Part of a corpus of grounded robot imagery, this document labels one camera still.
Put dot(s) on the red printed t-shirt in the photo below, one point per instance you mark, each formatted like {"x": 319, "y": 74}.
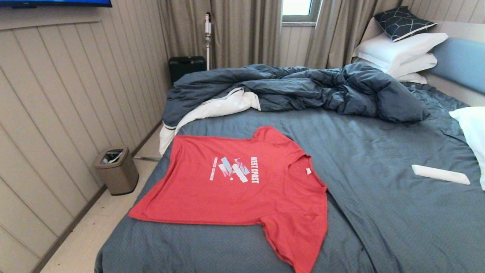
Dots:
{"x": 227, "y": 197}

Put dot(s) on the white blanket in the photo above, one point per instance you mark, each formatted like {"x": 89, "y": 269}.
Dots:
{"x": 227, "y": 104}

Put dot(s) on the dark blue crumpled duvet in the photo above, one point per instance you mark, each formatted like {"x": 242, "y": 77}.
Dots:
{"x": 303, "y": 87}

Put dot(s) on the black suitcase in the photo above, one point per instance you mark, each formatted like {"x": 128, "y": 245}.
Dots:
{"x": 185, "y": 66}

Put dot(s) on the white stick vacuum cleaner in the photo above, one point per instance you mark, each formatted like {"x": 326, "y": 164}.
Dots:
{"x": 208, "y": 34}

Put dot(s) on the taupe trash bin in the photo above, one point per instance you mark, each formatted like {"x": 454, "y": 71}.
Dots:
{"x": 121, "y": 178}

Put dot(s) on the black plastic bin liner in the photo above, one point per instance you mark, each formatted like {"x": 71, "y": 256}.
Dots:
{"x": 112, "y": 156}

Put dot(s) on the bed with blue sheet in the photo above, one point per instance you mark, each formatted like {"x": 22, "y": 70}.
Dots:
{"x": 379, "y": 151}

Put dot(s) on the large white pillow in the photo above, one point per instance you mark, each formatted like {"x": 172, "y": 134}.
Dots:
{"x": 394, "y": 49}

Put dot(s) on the dark geometric patterned cushion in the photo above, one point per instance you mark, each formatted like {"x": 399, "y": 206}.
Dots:
{"x": 401, "y": 22}

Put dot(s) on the white flat remote control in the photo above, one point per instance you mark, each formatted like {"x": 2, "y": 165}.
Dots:
{"x": 439, "y": 174}

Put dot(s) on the blue headboard cushion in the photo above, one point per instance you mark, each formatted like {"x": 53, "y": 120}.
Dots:
{"x": 462, "y": 60}

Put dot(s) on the window with grey frame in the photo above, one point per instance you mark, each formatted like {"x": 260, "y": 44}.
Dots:
{"x": 299, "y": 7}

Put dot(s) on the wall-mounted television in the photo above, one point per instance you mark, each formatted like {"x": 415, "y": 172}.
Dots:
{"x": 57, "y": 3}

